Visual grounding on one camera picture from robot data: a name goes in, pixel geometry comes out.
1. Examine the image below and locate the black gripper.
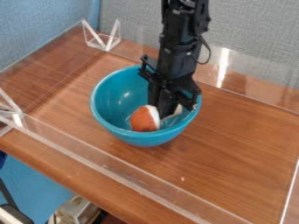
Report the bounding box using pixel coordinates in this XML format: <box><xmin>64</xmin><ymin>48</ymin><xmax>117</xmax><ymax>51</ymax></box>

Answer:
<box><xmin>137</xmin><ymin>38</ymin><xmax>203</xmax><ymax>120</ymax></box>

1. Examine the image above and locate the toy mushroom brown cap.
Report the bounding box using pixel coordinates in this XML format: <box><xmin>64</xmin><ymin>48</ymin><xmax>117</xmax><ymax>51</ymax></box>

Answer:
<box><xmin>129</xmin><ymin>105</ymin><xmax>183</xmax><ymax>132</ymax></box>

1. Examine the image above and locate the blue plastic bowl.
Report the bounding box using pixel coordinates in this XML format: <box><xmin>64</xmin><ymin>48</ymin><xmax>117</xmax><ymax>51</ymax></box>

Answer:
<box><xmin>89</xmin><ymin>66</ymin><xmax>201</xmax><ymax>147</ymax></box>

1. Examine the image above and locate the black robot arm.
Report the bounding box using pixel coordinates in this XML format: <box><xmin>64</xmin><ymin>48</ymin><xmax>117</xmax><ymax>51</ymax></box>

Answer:
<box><xmin>139</xmin><ymin>0</ymin><xmax>211</xmax><ymax>119</ymax></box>

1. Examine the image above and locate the clear acrylic back barrier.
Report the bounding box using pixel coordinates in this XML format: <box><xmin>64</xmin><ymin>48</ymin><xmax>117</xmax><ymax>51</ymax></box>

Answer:
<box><xmin>109</xmin><ymin>29</ymin><xmax>299</xmax><ymax>115</ymax></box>

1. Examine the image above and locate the clear acrylic barrier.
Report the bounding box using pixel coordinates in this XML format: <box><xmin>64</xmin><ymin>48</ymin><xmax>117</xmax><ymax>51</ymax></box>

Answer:
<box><xmin>109</xmin><ymin>29</ymin><xmax>299</xmax><ymax>115</ymax></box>
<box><xmin>13</xmin><ymin>113</ymin><xmax>252</xmax><ymax>224</ymax></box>

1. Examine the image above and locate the clear acrylic front barrier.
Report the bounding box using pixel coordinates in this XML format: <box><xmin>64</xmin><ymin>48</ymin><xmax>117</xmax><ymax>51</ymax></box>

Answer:
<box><xmin>13</xmin><ymin>113</ymin><xmax>252</xmax><ymax>224</ymax></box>

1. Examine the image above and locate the white object under table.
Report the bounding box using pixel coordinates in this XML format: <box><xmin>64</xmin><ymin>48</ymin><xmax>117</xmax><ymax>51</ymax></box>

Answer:
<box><xmin>46</xmin><ymin>195</ymin><xmax>101</xmax><ymax>224</ymax></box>

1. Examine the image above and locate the black stand leg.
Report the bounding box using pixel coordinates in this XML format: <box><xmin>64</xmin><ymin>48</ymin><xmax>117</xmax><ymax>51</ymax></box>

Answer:
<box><xmin>0</xmin><ymin>179</ymin><xmax>33</xmax><ymax>224</ymax></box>

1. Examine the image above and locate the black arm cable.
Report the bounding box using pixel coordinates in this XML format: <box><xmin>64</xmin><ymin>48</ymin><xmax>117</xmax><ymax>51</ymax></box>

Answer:
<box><xmin>191</xmin><ymin>34</ymin><xmax>212</xmax><ymax>66</ymax></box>

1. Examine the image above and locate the clear acrylic corner bracket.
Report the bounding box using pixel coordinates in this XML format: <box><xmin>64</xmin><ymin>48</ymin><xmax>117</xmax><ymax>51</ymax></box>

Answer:
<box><xmin>81</xmin><ymin>19</ymin><xmax>121</xmax><ymax>52</ymax></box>

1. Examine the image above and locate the clear acrylic left bracket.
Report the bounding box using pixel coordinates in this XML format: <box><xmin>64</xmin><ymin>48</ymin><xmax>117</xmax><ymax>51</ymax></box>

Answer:
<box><xmin>0</xmin><ymin>88</ymin><xmax>24</xmax><ymax>137</ymax></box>

